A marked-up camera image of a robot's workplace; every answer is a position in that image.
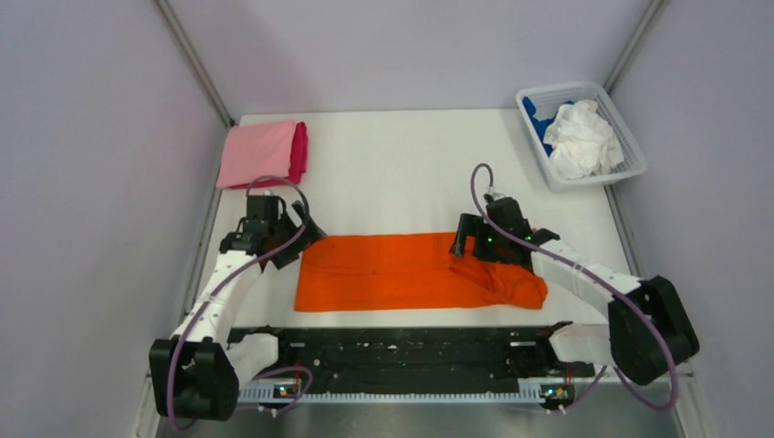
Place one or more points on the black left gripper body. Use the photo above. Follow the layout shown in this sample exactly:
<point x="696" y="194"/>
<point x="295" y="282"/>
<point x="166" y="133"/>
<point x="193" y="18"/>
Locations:
<point x="284" y="228"/>

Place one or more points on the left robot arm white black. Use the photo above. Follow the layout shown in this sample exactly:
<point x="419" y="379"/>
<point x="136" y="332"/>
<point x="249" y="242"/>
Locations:
<point x="196" y="373"/>

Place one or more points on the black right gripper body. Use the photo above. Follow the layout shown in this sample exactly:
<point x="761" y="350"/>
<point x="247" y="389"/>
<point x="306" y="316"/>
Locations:
<point x="489" y="245"/>

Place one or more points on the crimson folded t shirt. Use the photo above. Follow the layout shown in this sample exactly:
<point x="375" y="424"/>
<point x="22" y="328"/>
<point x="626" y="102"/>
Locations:
<point x="299" y="153"/>

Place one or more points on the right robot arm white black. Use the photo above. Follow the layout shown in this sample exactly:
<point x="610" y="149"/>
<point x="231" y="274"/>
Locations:
<point x="646" y="329"/>

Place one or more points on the pink folded t shirt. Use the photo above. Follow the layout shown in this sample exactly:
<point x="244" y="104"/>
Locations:
<point x="256" y="150"/>

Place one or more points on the white crumpled t shirt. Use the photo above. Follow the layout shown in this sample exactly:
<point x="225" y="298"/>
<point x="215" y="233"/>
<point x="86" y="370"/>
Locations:
<point x="581" y="142"/>

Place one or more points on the orange t shirt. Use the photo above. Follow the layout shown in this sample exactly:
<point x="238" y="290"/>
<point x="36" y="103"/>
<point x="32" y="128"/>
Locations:
<point x="399" y="272"/>

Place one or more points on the blue t shirt in basket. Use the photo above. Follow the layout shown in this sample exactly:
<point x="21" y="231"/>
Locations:
<point x="539" y="126"/>

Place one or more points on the white slotted cable duct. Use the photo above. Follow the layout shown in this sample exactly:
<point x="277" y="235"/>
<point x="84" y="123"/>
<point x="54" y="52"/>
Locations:
<point x="529" y="392"/>

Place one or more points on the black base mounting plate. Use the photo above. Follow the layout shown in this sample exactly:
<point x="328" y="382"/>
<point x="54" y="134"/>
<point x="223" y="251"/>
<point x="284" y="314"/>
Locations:
<point x="418" y="361"/>

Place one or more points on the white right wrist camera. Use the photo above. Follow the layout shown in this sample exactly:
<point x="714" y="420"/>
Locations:
<point x="496" y="196"/>

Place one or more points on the white plastic basket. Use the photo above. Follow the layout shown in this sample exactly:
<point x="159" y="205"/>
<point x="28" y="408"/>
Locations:
<point x="548" y="99"/>

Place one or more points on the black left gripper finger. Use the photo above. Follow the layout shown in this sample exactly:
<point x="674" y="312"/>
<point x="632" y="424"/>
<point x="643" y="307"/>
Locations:
<point x="287" y="255"/>
<point x="311" y="232"/>

